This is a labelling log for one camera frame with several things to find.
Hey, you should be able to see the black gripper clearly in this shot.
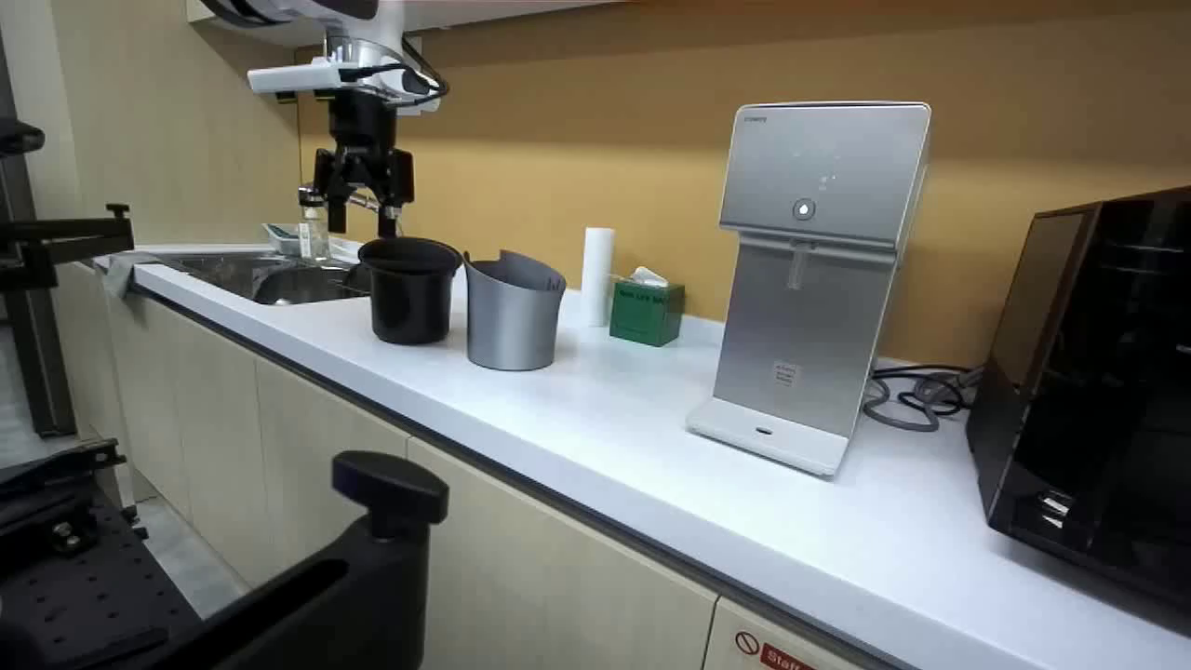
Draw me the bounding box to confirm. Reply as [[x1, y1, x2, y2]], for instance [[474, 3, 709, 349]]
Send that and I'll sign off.
[[307, 88, 415, 243]]

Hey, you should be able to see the black knock box container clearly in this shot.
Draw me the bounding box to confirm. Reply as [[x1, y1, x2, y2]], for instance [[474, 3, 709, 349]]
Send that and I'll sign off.
[[356, 235, 465, 349]]

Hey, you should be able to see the grey metal bin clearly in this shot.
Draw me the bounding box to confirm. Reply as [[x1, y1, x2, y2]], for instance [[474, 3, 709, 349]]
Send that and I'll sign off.
[[460, 246, 569, 377]]

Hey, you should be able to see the small clear bottle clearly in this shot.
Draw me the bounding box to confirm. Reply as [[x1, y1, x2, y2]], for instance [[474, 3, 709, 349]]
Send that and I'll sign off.
[[294, 190, 334, 263]]

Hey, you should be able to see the steel sink basin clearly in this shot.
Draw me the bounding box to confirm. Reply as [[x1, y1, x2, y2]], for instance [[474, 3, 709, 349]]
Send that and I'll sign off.
[[145, 243, 377, 309]]

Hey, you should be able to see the green tissue box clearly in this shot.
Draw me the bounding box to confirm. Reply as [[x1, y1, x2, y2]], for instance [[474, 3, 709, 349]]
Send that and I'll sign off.
[[606, 263, 687, 349]]

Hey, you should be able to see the white coffee machine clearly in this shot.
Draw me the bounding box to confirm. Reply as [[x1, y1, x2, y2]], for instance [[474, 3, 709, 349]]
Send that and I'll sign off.
[[686, 97, 933, 485]]

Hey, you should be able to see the beige cabinet door red label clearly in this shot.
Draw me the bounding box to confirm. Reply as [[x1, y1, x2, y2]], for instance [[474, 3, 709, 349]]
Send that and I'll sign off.
[[697, 592, 878, 670]]

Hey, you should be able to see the red warning sticker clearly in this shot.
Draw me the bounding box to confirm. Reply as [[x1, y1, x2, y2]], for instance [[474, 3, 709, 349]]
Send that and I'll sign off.
[[729, 630, 820, 670]]

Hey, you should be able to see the black coffee machine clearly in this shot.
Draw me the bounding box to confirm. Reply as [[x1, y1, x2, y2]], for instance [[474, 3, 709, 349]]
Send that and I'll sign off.
[[963, 184, 1191, 613]]

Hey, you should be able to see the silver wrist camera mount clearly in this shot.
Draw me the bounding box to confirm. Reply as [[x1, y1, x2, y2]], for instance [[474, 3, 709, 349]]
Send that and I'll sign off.
[[240, 37, 450, 121]]

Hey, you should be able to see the black camera stand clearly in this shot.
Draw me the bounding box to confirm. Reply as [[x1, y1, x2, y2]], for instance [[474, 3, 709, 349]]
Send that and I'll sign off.
[[0, 34, 139, 446]]

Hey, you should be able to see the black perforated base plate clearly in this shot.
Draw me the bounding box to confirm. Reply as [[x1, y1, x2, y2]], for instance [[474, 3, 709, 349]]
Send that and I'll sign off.
[[0, 438, 207, 670]]

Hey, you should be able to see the black power cable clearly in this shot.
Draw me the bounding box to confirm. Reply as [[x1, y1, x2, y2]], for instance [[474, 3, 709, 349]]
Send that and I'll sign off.
[[858, 357, 987, 437]]

